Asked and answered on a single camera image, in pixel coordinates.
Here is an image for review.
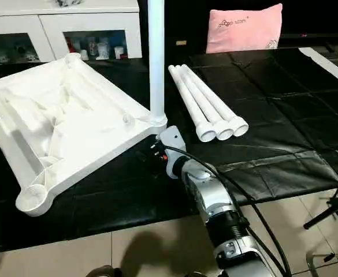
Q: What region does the white plastic table top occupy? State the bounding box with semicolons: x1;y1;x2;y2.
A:
0;53;169;218

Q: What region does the white plastic table leg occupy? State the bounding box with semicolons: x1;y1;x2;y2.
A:
169;65;217;143
147;0;167;125
181;63;249;138
176;65;234;141

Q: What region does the black work mat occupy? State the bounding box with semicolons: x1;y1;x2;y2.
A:
0;46;338;256

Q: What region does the black furniture with yellow label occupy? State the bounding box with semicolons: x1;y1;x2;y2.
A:
139;0;338;55

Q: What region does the pink pillow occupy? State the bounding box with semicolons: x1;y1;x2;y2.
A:
206;3;284;54

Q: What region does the white cabinet with glass doors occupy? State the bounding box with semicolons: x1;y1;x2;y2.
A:
0;0;143;65

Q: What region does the dark ornament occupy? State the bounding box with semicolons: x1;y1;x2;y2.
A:
56;0;83;8

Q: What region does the black tripod stand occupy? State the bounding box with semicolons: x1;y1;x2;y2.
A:
303;189;338;230

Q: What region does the dark low tv bench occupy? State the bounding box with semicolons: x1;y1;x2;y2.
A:
281;31;338;48

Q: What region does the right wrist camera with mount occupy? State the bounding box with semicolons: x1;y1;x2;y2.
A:
157;126;187;179

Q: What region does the grey metal frame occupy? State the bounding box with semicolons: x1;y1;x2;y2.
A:
306;250;338;277

